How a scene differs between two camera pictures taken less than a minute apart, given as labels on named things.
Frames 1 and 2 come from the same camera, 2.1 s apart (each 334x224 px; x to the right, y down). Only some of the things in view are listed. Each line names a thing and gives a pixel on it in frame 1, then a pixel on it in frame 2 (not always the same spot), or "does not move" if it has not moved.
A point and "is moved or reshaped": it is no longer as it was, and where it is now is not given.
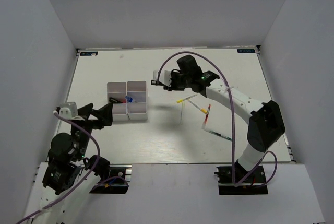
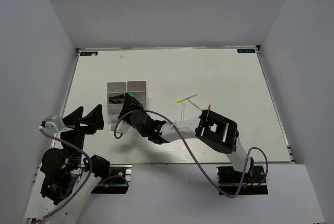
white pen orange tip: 202,109 does not move
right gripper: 173,87 -> 131,104
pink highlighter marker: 111,99 is moved or reshaped
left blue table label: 90,53 does not move
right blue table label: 246,50 does not move
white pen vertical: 182,111 does not move
